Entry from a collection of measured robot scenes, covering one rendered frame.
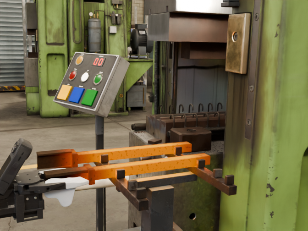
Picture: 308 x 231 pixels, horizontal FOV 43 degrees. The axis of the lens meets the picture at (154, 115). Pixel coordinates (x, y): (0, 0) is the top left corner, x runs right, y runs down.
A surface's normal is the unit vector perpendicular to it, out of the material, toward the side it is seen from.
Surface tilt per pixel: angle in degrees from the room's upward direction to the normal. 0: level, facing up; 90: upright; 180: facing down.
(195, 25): 90
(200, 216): 90
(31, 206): 90
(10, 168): 89
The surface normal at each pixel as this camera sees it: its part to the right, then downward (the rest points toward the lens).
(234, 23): -0.93, 0.05
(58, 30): 0.35, 0.18
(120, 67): 0.72, 0.15
